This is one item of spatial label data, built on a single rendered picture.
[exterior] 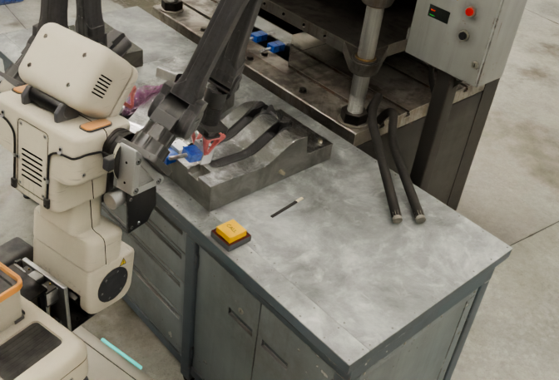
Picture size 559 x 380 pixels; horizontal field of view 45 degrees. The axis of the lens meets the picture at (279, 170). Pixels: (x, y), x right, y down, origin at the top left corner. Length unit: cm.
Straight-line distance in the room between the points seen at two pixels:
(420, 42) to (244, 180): 79
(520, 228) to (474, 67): 149
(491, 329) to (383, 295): 125
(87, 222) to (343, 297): 67
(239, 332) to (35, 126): 90
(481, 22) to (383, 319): 98
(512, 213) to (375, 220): 173
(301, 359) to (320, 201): 48
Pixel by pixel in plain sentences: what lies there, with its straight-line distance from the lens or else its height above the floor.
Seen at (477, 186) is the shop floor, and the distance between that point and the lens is 380.
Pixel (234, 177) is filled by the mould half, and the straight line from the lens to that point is 196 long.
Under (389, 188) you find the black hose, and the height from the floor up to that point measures 85.
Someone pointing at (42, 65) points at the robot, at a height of 133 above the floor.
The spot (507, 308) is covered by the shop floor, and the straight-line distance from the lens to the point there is 313.
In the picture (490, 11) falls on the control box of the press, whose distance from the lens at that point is 221.
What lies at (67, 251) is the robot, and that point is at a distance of 180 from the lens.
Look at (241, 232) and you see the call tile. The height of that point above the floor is 84.
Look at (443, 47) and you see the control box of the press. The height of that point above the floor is 115.
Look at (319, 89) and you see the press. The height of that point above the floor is 78.
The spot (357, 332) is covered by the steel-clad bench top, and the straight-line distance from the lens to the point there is 171.
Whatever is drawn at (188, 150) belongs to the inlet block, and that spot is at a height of 98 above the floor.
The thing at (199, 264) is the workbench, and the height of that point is 58.
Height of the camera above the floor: 204
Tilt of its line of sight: 35 degrees down
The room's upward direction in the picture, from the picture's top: 8 degrees clockwise
